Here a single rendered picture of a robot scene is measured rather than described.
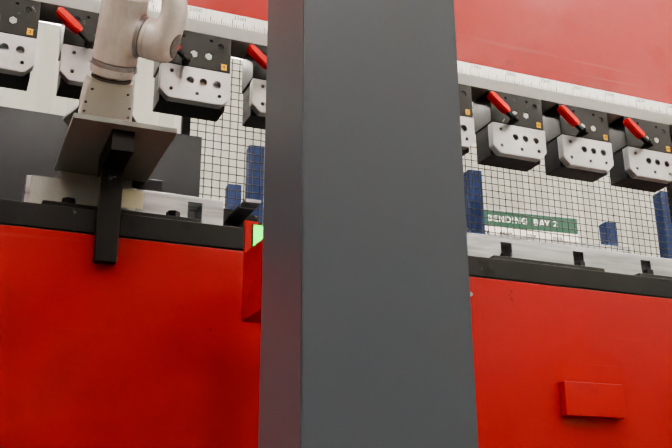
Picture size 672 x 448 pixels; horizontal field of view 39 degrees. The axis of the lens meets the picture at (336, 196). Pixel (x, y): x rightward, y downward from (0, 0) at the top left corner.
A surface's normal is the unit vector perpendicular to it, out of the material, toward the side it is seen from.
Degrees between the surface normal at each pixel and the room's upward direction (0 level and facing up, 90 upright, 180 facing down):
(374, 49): 90
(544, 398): 90
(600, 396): 90
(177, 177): 90
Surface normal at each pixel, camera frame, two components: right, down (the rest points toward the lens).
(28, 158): 0.39, -0.32
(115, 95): 0.32, 0.39
